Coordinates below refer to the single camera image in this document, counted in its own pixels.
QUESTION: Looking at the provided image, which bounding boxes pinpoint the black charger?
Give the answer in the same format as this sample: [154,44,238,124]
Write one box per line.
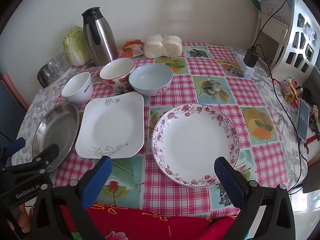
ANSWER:
[244,45,260,68]

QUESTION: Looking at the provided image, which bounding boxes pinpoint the napa cabbage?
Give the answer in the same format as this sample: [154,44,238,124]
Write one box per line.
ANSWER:
[62,26,92,67]

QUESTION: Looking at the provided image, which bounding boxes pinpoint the strawberry print bowl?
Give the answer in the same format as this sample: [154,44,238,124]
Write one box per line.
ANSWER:
[99,58,136,92]

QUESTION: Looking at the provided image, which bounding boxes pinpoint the white wooden shelf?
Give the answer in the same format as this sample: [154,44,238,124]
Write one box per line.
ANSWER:
[257,12,290,68]

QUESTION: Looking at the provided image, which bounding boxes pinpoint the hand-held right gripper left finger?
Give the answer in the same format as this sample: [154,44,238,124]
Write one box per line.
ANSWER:
[30,156,113,240]

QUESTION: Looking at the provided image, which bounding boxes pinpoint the round floral plate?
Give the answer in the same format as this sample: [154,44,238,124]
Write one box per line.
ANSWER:
[151,103,240,187]

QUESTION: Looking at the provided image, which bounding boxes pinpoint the person's left hand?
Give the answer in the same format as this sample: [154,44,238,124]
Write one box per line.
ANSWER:
[16,204,32,234]

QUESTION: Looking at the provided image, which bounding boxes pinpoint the dark brown glass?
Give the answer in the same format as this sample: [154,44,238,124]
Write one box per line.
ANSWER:
[37,64,54,88]

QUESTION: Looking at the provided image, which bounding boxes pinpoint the black charger cable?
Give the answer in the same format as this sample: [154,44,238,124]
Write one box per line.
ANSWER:
[252,0,293,53]

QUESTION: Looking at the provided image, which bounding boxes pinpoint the black power cable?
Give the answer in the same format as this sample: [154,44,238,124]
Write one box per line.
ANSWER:
[257,55,309,195]

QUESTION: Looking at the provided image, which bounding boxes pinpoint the small white bowl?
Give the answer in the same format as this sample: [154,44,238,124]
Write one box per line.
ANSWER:
[61,72,94,105]

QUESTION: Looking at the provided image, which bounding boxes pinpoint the square white plate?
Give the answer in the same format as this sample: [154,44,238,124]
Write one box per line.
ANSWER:
[75,92,145,159]

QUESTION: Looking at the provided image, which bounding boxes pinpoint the light blue bowl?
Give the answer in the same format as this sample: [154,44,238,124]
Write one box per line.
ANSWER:
[129,63,174,97]

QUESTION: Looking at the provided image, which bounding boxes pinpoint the stainless steel thermos jug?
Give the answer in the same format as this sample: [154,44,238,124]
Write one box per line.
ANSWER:
[81,7,119,67]

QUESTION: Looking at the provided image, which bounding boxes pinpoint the white power strip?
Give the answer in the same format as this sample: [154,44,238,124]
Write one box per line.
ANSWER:
[235,54,255,76]

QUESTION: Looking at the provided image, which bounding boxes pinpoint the white lattice chair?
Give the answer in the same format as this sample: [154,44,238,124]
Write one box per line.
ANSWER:
[271,0,320,74]

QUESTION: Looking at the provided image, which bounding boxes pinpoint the smartphone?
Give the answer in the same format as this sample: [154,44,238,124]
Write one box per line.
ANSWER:
[295,98,310,140]

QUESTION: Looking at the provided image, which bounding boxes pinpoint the orange snack packet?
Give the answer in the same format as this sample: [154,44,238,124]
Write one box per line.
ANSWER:
[122,39,145,58]

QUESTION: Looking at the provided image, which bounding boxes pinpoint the yellow snack packets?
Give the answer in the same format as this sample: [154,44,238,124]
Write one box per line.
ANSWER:
[281,79,304,100]

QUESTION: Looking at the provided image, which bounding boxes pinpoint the bag of steamed buns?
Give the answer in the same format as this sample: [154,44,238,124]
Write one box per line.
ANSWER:
[143,34,183,58]

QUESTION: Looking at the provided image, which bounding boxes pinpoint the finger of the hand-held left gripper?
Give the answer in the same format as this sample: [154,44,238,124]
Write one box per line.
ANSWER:
[32,144,60,172]
[0,137,26,159]

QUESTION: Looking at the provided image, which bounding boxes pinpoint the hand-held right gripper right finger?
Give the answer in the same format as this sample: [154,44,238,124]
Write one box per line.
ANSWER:
[214,156,297,240]

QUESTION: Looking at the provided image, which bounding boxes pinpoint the stainless steel basin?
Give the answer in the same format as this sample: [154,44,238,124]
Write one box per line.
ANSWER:
[32,103,80,173]

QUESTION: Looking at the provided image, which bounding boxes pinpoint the cluster of clear drinking glasses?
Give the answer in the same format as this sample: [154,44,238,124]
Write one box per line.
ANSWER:
[47,52,69,78]

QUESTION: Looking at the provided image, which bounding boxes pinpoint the blue chair with pink edge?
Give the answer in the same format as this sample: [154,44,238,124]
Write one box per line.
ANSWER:
[0,71,29,135]

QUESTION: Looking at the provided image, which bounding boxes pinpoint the grey printed box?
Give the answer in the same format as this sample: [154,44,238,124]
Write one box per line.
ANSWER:
[260,0,293,25]

